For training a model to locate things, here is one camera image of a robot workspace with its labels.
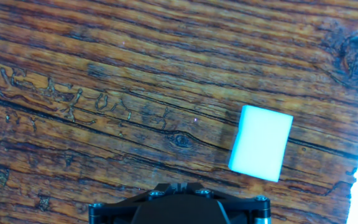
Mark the white rectangular sponge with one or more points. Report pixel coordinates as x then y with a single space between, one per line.
259 143

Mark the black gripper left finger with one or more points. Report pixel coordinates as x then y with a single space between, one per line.
113 214

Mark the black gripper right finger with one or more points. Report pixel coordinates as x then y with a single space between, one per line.
250 211

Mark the wood grain table mat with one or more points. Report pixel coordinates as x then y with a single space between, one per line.
73 93

